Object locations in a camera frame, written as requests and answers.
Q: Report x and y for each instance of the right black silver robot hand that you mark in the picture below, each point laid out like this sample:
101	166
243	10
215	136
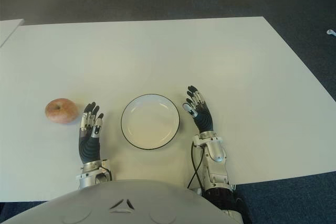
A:
204	120

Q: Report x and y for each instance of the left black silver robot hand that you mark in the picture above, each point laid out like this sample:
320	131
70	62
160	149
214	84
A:
88	146

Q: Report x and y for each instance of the red yellow apple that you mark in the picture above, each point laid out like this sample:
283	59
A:
61	110

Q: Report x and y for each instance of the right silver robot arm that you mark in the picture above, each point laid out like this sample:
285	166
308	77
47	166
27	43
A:
216	166

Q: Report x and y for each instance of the white plate with black rim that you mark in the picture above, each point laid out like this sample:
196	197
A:
150	129

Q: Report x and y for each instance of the grey robot torso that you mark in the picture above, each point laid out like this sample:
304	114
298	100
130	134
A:
126	203

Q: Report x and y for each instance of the white neighbouring table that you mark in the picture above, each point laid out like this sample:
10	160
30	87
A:
9	28

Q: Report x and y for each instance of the small white floor object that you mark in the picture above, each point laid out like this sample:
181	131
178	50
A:
331	32

